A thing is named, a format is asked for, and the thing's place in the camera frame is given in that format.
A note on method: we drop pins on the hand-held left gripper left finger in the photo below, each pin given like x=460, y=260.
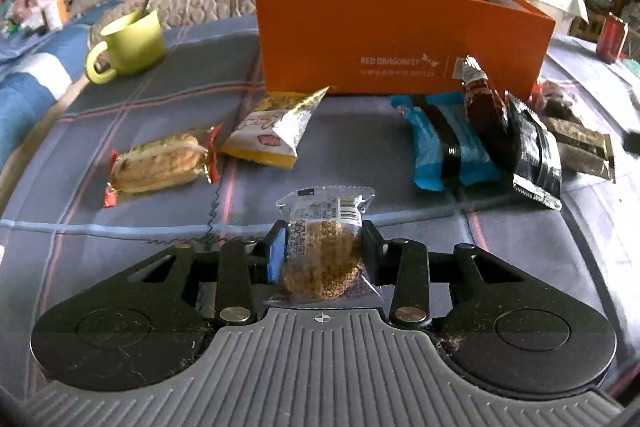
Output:
x=277, y=254

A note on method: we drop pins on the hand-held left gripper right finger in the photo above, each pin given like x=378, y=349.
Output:
x=372, y=252

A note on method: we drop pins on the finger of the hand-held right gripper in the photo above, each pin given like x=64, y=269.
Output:
x=631, y=141

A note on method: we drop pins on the clear sesame cookie packet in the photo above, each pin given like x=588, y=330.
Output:
x=320, y=257

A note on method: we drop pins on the blue snack packet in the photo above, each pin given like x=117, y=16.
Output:
x=430, y=142

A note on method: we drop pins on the orange cardboard box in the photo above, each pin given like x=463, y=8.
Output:
x=350, y=37

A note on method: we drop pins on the olive brown snack packet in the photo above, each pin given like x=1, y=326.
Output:
x=582, y=147

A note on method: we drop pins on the black wavy thread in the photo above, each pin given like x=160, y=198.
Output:
x=212, y=212

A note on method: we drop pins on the red soda can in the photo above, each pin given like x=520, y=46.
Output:
x=611, y=38

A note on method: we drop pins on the plaid tablecloth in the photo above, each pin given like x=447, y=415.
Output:
x=360, y=142

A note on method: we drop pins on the yellow white snack packet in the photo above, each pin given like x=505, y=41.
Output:
x=272, y=132

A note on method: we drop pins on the clear red-ended biscuit packet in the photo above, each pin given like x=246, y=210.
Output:
x=160, y=162

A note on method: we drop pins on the brown cookie packet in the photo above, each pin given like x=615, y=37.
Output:
x=482, y=107

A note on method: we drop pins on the green mug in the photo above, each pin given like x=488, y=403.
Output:
x=135, y=42

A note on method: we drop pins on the metal spoon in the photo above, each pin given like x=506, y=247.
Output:
x=147, y=1

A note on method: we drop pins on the blue striped blanket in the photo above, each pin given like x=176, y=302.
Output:
x=30, y=82

